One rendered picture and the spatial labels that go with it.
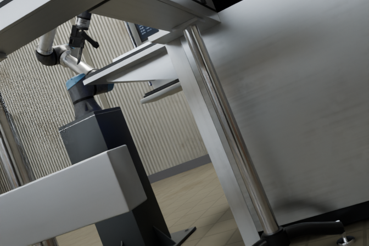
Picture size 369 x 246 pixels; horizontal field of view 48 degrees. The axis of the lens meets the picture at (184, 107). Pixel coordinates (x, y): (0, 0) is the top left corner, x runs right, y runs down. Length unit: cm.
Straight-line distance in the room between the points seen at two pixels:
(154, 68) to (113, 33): 447
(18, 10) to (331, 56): 99
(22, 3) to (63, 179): 34
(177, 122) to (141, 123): 56
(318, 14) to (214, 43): 37
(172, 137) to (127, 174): 500
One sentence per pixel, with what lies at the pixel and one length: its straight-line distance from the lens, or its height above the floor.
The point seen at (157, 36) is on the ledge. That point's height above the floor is 87.
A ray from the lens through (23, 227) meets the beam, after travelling 94.
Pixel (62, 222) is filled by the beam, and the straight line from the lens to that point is 88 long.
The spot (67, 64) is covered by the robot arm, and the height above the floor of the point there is 115.
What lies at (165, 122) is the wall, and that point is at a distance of 582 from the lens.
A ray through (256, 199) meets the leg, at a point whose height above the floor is 25.
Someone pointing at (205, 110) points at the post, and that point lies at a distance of 153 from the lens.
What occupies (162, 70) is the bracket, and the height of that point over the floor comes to 79.
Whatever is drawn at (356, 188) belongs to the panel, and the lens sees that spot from 152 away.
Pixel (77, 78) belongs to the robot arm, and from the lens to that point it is 226.
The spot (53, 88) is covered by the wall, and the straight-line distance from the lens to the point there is 686.
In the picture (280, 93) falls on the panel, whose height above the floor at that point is 53.
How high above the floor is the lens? 53
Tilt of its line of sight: 3 degrees up
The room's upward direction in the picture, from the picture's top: 22 degrees counter-clockwise
